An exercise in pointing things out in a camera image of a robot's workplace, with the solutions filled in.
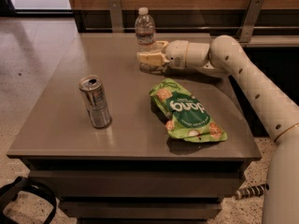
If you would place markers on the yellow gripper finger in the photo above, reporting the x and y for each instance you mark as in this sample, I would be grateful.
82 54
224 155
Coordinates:
152 58
161 45

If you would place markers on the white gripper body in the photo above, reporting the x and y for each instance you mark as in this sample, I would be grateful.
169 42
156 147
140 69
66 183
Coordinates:
176 53

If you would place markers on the clear plastic water bottle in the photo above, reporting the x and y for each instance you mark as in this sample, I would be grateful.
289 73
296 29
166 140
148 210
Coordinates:
145 31

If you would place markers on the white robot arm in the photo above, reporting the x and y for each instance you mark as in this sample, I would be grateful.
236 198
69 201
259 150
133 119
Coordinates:
278 113

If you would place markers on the green snack bag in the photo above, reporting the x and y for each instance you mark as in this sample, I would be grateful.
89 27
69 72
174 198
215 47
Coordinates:
187 118

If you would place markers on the silver drink can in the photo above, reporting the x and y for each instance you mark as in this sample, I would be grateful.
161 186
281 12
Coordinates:
92 90

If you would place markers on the white power strip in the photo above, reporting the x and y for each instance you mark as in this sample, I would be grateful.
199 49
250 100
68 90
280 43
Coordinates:
253 191

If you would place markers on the wooden wall counter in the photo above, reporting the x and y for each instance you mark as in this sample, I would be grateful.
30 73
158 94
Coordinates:
277 24

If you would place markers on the left metal bracket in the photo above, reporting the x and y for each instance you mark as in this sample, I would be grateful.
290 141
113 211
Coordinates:
115 13

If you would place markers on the metal bracket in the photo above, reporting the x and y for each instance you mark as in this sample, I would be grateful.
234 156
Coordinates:
115 13
252 13

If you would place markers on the right metal bracket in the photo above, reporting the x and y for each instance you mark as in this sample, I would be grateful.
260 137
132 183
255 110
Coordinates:
252 13

